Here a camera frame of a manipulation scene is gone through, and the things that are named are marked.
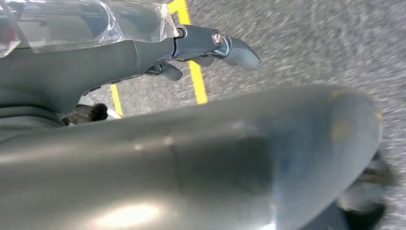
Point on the yellow floor tape square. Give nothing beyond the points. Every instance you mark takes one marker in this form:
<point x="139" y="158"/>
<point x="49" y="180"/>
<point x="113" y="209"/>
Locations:
<point x="198" y="82"/>

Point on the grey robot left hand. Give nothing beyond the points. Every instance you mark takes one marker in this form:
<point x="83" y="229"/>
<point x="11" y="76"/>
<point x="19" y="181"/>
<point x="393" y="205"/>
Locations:
<point x="222" y="158"/>

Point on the dark robot lower body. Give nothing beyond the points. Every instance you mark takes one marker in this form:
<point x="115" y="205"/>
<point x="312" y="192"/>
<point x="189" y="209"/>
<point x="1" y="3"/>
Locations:
<point x="364" y="196"/>

